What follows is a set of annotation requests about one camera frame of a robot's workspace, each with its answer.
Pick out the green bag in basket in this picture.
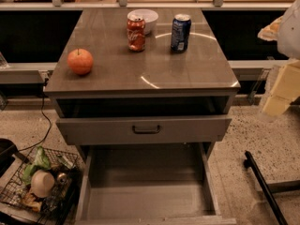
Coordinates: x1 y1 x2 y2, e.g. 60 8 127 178
22 146 51 186

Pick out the red cola can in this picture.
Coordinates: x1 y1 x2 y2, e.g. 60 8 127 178
127 14 145 52

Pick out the black power cable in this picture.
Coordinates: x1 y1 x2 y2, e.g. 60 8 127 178
17 78 53 153

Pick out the white bowl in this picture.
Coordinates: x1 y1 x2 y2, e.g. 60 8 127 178
127 8 158 35

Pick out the black object at left edge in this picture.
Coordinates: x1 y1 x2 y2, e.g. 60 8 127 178
0 138 18 177

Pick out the black drawer handle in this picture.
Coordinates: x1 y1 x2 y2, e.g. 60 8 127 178
132 125 161 135

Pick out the black metal stand leg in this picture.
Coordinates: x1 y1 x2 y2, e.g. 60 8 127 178
243 151 300 225

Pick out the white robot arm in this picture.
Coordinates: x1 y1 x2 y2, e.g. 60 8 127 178
258 0 300 117

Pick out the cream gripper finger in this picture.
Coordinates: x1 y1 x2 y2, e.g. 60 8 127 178
262 60 300 116
258 16 282 41

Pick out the beige cup in basket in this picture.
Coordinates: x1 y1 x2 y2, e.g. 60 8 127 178
31 170 55 198

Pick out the open grey middle drawer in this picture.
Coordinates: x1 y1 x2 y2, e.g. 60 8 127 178
75 143 236 225

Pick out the grey top drawer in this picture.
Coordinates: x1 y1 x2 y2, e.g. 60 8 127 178
56 115 232 145

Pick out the red orange apple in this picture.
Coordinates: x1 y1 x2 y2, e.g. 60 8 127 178
67 49 94 75

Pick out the black wire basket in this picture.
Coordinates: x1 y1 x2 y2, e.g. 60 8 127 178
0 146 81 225

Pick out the blue soda can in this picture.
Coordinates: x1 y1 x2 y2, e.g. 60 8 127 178
171 14 191 53

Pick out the grey drawer cabinet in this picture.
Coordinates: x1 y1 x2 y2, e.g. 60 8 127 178
46 7 239 163

